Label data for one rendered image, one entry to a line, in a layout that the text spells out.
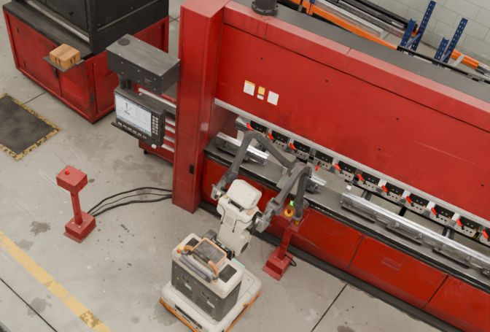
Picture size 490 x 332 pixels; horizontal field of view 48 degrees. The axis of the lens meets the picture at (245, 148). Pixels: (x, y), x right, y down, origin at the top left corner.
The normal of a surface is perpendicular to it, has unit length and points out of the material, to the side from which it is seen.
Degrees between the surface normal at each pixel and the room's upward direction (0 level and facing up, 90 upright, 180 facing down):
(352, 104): 90
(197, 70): 90
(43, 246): 0
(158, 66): 0
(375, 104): 90
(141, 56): 0
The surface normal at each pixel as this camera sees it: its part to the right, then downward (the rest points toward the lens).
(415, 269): -0.46, 0.61
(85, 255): 0.12, -0.68
